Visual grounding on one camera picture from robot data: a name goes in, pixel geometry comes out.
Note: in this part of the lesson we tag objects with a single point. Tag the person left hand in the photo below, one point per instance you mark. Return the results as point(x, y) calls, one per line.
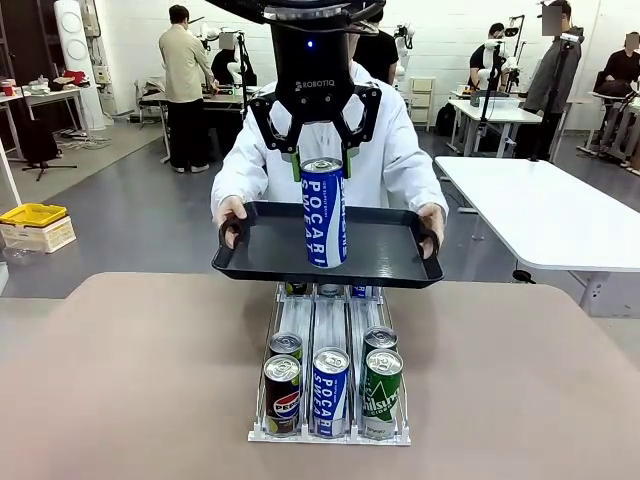
point(435, 220)

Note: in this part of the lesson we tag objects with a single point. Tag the blue Pocari Sweat can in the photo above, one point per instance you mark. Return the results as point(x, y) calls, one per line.
point(331, 395)
point(322, 215)
point(362, 291)

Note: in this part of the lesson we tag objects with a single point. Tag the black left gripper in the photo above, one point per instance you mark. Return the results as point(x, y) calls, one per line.
point(312, 75)

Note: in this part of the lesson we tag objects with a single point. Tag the clear plastic bag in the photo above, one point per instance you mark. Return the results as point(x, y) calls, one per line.
point(20, 255)

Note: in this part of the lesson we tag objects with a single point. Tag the person right forearm white sleeve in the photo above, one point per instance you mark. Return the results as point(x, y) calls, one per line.
point(235, 175)

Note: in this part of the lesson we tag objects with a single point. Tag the dark-haired person at desk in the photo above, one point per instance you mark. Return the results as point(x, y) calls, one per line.
point(227, 65)

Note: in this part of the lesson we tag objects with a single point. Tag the large white table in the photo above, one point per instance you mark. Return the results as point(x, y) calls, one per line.
point(550, 215)

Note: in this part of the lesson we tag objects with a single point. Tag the person right hand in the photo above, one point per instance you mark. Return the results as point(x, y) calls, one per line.
point(230, 212)

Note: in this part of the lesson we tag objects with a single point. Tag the person in grey hoodie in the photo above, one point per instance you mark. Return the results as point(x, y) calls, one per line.
point(552, 75)

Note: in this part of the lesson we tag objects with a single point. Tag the black plastic serving tray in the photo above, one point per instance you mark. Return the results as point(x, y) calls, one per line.
point(375, 250)

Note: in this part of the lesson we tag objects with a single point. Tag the black camera stand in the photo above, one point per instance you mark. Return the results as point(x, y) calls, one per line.
point(557, 100)

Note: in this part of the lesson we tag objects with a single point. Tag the white background work table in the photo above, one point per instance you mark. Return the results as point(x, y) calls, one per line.
point(495, 112)

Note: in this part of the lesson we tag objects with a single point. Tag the white drawer cabinet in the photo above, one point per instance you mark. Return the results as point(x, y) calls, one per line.
point(422, 100)

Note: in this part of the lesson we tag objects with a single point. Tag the person left forearm white sleeve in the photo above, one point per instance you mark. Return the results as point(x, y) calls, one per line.
point(420, 175)

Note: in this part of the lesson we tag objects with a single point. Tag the cluttered white side table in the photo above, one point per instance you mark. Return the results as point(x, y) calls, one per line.
point(50, 92)

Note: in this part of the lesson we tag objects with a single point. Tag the clear acrylic can rack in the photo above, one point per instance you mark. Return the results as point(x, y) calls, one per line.
point(330, 320)

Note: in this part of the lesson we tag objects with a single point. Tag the black round floor object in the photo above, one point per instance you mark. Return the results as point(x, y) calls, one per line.
point(523, 276)

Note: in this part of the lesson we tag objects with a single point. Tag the person in black t-shirt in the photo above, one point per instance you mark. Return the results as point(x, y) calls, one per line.
point(377, 55)

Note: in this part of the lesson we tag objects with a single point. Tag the man in beige jacket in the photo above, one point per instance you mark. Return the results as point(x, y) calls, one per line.
point(185, 75)

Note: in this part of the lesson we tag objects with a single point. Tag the red cup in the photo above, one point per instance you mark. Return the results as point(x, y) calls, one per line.
point(8, 89)

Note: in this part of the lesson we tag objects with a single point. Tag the black Pepsi can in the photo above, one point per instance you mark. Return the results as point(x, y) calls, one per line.
point(282, 395)
point(296, 288)
point(285, 344)

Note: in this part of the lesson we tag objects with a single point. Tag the green Chilsung Cider can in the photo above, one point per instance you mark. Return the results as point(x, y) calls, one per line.
point(382, 395)
point(331, 290)
point(380, 337)

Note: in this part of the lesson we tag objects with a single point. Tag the yellow and white crate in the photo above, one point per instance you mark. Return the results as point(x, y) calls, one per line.
point(40, 225)

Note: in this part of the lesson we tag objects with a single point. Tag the person in white jacket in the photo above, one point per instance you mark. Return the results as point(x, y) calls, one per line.
point(390, 150)

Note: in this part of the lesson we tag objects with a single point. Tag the tall white air conditioner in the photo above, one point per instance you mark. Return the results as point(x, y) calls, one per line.
point(75, 50)

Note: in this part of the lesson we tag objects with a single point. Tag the seated person in black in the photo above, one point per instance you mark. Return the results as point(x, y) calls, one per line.
point(620, 65)

